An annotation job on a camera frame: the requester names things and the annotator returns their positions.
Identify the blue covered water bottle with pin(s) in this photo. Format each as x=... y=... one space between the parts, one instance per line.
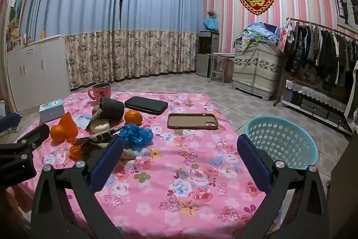
x=210 y=24

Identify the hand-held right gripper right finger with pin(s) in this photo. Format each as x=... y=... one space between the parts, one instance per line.
x=256 y=164

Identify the blue floral curtain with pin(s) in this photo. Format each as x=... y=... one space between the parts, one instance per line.
x=159 y=17
x=78 y=17

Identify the beige face mask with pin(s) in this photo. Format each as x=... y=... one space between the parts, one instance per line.
x=129 y=153

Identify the wall poster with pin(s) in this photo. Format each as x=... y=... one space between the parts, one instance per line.
x=17 y=6

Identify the pile of folded clothes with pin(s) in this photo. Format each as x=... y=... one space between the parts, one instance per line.
x=261 y=31

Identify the cream round bun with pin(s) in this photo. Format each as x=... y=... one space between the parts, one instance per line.
x=100 y=126

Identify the pink mug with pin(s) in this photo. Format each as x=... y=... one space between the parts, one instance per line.
x=98 y=93

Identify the light blue plastic basket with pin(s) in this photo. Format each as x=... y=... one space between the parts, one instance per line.
x=282 y=141

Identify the low dark cabinet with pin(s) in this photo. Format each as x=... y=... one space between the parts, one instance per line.
x=313 y=110

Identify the patterned cloth covered cabinet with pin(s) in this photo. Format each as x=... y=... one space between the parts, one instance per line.
x=256 y=68

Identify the pink floral blanket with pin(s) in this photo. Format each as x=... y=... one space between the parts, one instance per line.
x=173 y=171

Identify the water dispenser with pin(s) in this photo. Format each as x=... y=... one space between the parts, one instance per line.
x=207 y=54

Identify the orange cone-shaped peel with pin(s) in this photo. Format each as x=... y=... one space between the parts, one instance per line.
x=69 y=127

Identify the row of hanging clothes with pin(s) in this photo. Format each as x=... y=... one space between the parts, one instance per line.
x=321 y=51

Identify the pink hanging bag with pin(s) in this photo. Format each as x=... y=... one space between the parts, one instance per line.
x=284 y=37

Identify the small orange peel piece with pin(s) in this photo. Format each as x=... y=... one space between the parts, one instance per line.
x=75 y=152

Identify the light blue paper packet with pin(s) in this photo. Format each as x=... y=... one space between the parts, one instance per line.
x=82 y=121

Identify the white cabinet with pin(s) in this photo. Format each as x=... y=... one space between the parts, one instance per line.
x=36 y=71

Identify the black ribbed cup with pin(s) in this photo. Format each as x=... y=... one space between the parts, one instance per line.
x=112 y=110

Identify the small side table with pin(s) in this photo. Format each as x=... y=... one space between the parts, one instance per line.
x=221 y=55

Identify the lace covered television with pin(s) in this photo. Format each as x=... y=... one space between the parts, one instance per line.
x=353 y=93

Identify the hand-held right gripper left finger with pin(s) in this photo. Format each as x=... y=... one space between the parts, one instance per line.
x=106 y=164

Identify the brown patterned wrapper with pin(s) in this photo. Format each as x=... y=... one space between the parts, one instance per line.
x=96 y=139

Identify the white lace cloth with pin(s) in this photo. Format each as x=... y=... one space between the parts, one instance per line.
x=316 y=93

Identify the blue plastic bag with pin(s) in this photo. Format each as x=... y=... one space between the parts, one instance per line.
x=137 y=136

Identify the framed black white poster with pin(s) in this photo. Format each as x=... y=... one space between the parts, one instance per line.
x=345 y=3

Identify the brown phone case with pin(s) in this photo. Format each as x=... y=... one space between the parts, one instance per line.
x=191 y=121

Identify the dark wooden furniture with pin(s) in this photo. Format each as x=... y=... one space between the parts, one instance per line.
x=345 y=188

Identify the metal clothes rack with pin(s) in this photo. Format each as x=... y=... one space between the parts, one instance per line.
x=321 y=24

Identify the black zip case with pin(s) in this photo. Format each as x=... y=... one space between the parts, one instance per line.
x=145 y=105

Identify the orange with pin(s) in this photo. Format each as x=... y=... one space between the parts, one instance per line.
x=133 y=118
x=57 y=134

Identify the teal and white box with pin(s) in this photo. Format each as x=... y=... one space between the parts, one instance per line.
x=51 y=111

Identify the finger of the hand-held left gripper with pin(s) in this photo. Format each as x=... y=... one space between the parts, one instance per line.
x=39 y=132

